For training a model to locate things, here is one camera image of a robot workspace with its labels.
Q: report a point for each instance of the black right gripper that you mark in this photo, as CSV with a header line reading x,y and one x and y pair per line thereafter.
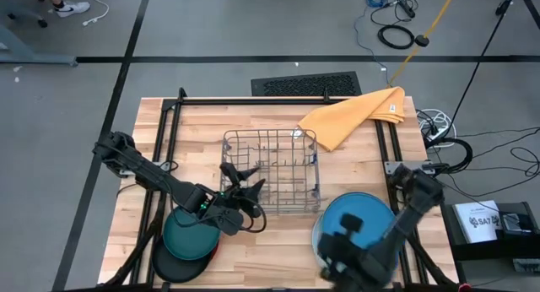
x,y
337,254

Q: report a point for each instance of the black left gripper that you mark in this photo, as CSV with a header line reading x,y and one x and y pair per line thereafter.
x,y
225,214

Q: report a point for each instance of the small orange plate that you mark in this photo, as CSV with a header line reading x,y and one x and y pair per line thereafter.
x,y
215,250

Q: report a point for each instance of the small teal plate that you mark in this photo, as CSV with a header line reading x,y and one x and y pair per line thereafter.
x,y
190,237

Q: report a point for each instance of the small black plate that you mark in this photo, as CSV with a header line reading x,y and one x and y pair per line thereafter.
x,y
177,271

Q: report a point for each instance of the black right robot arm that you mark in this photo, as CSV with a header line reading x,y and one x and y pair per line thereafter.
x,y
415,190

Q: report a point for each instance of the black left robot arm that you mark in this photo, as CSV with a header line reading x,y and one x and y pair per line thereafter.
x,y
147,174

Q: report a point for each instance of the black floor vent grate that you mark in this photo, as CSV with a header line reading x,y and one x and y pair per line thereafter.
x,y
308,84

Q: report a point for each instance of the yellow cloth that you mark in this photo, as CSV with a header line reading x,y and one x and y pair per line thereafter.
x,y
346,119

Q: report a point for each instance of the white booklet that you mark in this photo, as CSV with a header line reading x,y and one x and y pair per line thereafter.
x,y
478,220

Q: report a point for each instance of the black equipment box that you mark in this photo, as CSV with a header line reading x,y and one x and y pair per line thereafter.
x,y
485,250

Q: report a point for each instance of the white power strip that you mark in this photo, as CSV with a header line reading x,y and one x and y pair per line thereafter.
x,y
439,133

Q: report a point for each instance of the black handheld device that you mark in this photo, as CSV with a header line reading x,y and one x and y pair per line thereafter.
x,y
515,223

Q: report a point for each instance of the black round puck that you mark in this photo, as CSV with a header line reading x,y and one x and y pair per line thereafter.
x,y
422,41

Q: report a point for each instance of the person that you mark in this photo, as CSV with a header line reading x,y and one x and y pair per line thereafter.
x,y
71,8

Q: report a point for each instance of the black table frame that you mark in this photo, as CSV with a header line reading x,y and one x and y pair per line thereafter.
x,y
169,127

